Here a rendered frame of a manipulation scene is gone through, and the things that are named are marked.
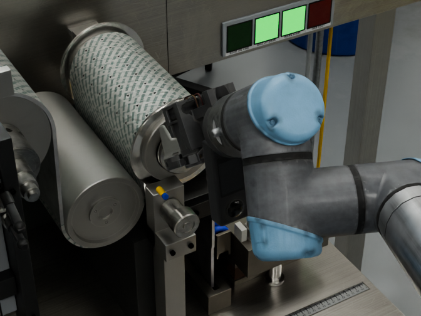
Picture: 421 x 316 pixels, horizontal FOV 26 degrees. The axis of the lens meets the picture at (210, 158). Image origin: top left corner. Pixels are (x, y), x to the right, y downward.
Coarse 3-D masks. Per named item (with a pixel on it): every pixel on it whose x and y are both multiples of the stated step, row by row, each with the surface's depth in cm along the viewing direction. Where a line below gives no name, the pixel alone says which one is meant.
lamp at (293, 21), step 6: (288, 12) 170; (294, 12) 171; (300, 12) 172; (288, 18) 171; (294, 18) 172; (300, 18) 173; (288, 24) 172; (294, 24) 173; (300, 24) 173; (288, 30) 173; (294, 30) 173
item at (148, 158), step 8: (88, 40) 142; (160, 120) 125; (152, 128) 125; (152, 136) 125; (144, 144) 126; (152, 144) 125; (144, 152) 126; (152, 152) 126; (144, 160) 126; (152, 160) 127; (152, 168) 128; (160, 168) 129; (192, 168) 132; (160, 176) 129; (168, 176) 130; (184, 176) 132
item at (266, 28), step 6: (264, 18) 168; (270, 18) 169; (276, 18) 169; (258, 24) 168; (264, 24) 169; (270, 24) 170; (276, 24) 170; (258, 30) 169; (264, 30) 170; (270, 30) 170; (276, 30) 171; (258, 36) 170; (264, 36) 170; (270, 36) 171; (276, 36) 172; (258, 42) 170
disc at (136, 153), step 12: (144, 120) 124; (156, 120) 125; (144, 132) 125; (132, 144) 125; (132, 156) 126; (132, 168) 127; (144, 168) 128; (204, 168) 134; (144, 180) 129; (156, 180) 130; (180, 180) 133
